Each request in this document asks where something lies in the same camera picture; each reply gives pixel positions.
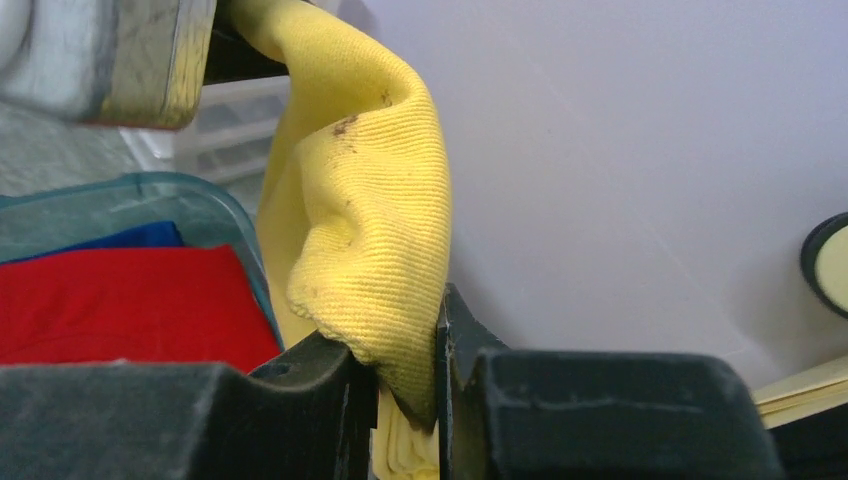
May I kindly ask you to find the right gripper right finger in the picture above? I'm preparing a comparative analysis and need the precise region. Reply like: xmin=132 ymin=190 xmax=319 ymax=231
xmin=436 ymin=285 xmax=785 ymax=479

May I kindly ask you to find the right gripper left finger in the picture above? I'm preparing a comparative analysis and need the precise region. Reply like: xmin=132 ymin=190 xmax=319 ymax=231
xmin=1 ymin=333 xmax=377 ymax=479

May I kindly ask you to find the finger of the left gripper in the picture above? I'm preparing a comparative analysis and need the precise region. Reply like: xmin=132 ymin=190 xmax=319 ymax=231
xmin=203 ymin=0 xmax=289 ymax=85

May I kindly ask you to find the white plastic drawer unit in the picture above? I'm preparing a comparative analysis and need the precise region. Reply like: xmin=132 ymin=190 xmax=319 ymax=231
xmin=120 ymin=76 xmax=290 ymax=184

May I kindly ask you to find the teal plastic bin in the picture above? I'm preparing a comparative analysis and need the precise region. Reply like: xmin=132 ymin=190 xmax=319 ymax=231
xmin=1 ymin=173 xmax=283 ymax=350

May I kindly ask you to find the red cloth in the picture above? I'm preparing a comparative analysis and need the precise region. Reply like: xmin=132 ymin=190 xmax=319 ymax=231
xmin=1 ymin=246 xmax=281 ymax=372

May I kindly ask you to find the yellow cloth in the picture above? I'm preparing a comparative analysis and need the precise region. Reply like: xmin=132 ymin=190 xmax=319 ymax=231
xmin=228 ymin=1 xmax=452 ymax=479

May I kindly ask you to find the blue cloth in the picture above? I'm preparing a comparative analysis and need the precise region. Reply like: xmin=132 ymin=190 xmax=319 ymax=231
xmin=1 ymin=221 xmax=185 ymax=265

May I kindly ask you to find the yellow hard-shell suitcase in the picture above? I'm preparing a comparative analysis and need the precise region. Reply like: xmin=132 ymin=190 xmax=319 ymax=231
xmin=751 ymin=211 xmax=848 ymax=480

